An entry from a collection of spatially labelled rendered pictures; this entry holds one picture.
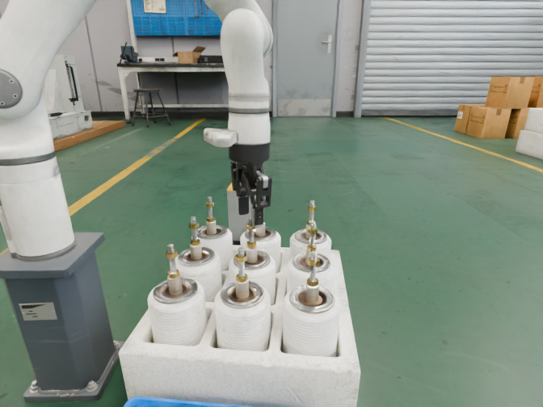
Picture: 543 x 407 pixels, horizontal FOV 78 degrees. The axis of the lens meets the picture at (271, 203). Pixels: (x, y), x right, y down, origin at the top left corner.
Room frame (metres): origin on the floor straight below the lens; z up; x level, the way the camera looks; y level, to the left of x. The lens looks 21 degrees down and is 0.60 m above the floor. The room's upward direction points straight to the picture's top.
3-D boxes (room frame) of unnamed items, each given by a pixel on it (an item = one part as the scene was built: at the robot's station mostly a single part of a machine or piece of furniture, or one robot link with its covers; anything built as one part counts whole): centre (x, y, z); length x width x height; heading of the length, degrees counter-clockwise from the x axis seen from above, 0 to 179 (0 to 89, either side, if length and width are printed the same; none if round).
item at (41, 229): (0.56, 0.42, 0.39); 0.09 x 0.09 x 0.17; 1
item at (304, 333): (0.47, -0.07, 0.16); 0.10 x 0.10 x 0.18
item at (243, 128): (0.60, 0.06, 0.52); 0.11 x 0.09 x 0.06; 117
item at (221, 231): (0.73, 0.14, 0.25); 0.08 x 0.08 x 0.01
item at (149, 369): (0.60, 0.04, 0.09); 0.39 x 0.39 x 0.18; 84
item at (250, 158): (0.61, 0.04, 0.45); 0.08 x 0.08 x 0.09
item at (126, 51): (4.70, 1.82, 0.87); 0.41 x 0.17 x 0.25; 1
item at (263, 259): (0.60, 0.04, 0.25); 0.08 x 0.08 x 0.01
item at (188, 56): (5.13, 1.14, 0.87); 0.40 x 0.30 x 0.23; 77
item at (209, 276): (0.61, 0.16, 0.16); 0.10 x 0.10 x 0.18
